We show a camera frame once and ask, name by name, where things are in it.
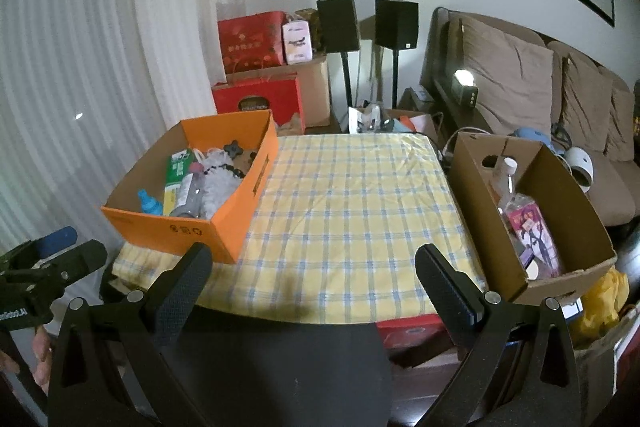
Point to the yellow plastic bag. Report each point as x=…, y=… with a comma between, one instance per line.
x=597, y=307

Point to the white plastic bag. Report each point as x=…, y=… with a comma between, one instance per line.
x=365, y=119

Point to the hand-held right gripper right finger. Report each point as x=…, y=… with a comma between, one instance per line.
x=445, y=287

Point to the red gift bag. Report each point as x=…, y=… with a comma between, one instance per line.
x=250, y=42

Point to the lit desk clock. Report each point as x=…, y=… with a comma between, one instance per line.
x=464, y=88

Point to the dark wooden shelf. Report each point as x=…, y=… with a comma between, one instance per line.
x=636, y=112

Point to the small brown cushion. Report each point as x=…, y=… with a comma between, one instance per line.
x=620, y=122

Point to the pink printed packet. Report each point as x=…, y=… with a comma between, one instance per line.
x=532, y=237

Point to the brown sofa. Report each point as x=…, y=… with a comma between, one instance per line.
x=620, y=192

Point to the black speaker stand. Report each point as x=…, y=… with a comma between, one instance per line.
x=346, y=79
x=395, y=74

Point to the teal silicone funnel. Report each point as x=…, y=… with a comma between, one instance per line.
x=150, y=203

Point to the dark chair back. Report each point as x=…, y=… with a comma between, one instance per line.
x=290, y=372

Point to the red box under table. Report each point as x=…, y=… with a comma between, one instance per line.
x=415, y=337

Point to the light blue round object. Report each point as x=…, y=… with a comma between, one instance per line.
x=532, y=134

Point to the black speaker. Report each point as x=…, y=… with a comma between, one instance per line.
x=337, y=24
x=396, y=23

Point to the clear plastic bottle white cap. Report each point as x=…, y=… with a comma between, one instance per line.
x=505, y=179

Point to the small black knob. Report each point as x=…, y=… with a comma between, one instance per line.
x=233, y=149

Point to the person's left hand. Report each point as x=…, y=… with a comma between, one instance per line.
x=41, y=357

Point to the orange cardboard box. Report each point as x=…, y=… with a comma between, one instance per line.
x=240, y=207

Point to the green toothpaste box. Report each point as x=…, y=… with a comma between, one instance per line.
x=177, y=169

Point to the white feather duster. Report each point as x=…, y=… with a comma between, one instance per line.
x=220, y=182

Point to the clear bottle with red cap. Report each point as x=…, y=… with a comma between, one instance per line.
x=187, y=194

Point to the pink and white pack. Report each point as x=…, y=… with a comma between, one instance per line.
x=297, y=42

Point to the red gift box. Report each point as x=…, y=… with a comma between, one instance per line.
x=260, y=99

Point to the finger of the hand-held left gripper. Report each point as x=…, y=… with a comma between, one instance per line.
x=55, y=238
x=85, y=257

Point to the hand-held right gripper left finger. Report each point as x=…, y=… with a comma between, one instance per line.
x=182, y=287

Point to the white curtain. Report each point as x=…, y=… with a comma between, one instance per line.
x=90, y=57

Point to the white round device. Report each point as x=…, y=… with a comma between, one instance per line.
x=580, y=167

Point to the brown cardboard box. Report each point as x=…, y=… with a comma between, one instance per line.
x=480, y=217

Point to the large brown cushion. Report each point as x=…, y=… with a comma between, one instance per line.
x=505, y=72

